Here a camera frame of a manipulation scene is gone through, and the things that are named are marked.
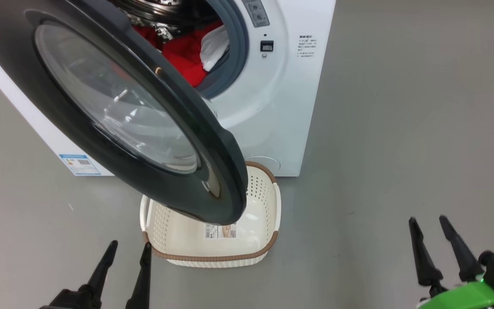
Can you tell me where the dark grey round glass door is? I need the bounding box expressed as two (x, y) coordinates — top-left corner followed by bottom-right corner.
(0, 0), (248, 226)

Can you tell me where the paper label inside basket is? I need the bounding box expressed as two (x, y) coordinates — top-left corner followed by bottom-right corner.
(205, 223), (237, 239)

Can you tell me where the red garment with white stripes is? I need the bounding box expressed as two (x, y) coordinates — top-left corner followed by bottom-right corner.
(132, 21), (230, 88)

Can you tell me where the steel perforated washer drum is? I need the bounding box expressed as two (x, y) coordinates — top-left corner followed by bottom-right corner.
(110, 0), (213, 40)

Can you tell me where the blue white energy sticker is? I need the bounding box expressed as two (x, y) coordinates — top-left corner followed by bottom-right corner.
(58, 154), (102, 176)

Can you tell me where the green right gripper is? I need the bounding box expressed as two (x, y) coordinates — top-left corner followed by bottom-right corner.
(409, 215), (494, 309)

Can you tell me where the cream basket with brown rim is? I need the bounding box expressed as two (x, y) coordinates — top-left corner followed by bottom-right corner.
(140, 161), (282, 269)

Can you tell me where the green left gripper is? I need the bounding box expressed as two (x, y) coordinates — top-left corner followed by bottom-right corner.
(39, 240), (152, 309)

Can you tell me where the round white filter cover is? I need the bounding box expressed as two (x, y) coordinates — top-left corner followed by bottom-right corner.
(246, 156), (281, 172)

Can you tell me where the white front-load washing machine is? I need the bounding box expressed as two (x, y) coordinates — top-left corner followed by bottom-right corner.
(0, 0), (337, 177)

